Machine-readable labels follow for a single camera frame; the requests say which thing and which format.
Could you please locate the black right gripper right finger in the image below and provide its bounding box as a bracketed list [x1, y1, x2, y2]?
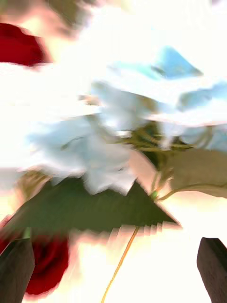
[196, 236, 227, 303]

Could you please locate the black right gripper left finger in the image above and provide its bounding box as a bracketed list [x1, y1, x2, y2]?
[0, 238, 36, 303]

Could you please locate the pale blue artificial flower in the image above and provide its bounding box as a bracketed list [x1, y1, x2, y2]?
[14, 45, 227, 303]

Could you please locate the red artificial rose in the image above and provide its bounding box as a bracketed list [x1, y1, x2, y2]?
[0, 22, 52, 67]
[0, 213, 70, 296]

